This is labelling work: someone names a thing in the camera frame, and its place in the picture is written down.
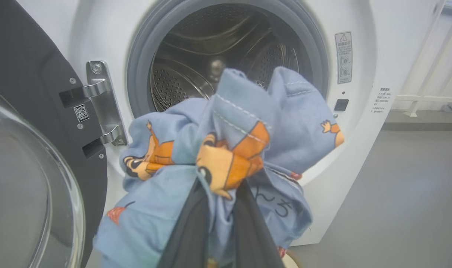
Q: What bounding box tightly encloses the dark round washing machine door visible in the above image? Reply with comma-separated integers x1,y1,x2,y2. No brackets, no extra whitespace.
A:
0,0,109,268

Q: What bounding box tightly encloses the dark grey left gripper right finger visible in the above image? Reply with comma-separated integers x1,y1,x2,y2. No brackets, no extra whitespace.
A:
233,179,286,268

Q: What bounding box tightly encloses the grey warning sticker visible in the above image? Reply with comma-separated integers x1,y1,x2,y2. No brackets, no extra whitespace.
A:
335,32,353,84

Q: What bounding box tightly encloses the stainless steel drum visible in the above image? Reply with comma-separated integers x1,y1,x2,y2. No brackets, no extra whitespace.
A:
150,3,315,112

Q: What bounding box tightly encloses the small QR code sticker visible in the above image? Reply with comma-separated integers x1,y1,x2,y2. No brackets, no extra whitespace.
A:
74,104,90,123

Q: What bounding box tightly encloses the silver metal door hinge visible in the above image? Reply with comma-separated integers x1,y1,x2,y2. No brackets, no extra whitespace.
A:
59,61,128,159

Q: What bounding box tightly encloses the white washing machine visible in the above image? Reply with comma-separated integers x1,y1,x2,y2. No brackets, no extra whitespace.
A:
16,0,449,247

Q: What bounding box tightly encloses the cream perforated laundry basket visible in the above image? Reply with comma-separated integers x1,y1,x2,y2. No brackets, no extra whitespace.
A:
282,250,300,268

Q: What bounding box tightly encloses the white metal railing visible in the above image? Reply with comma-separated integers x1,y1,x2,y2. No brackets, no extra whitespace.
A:
391,0,452,118

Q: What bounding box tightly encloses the grey rubber door gasket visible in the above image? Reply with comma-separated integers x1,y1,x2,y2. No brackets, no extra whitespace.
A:
126,0,330,119

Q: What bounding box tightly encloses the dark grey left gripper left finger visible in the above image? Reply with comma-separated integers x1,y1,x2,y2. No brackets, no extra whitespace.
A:
157,179,211,268

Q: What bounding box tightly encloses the blue cartoon print garment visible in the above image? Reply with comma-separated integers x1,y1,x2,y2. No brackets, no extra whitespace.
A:
93,67,345,268

